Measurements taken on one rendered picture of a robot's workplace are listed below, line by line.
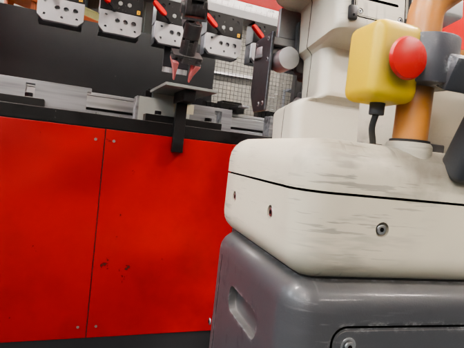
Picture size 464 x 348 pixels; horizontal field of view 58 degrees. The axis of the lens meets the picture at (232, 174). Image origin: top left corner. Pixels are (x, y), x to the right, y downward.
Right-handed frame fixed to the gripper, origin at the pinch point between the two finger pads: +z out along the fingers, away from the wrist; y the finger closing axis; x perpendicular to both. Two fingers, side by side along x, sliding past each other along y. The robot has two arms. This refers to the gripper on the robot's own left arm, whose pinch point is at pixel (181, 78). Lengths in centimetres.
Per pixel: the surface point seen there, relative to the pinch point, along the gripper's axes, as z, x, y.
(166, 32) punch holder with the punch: -9.4, -20.0, 4.6
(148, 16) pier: 181, -808, -106
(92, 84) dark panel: 33, -58, 26
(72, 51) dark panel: 21, -65, 36
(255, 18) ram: -20.3, -27.3, -31.3
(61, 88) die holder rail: 14.0, -7.9, 39.1
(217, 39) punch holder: -10.4, -20.8, -15.8
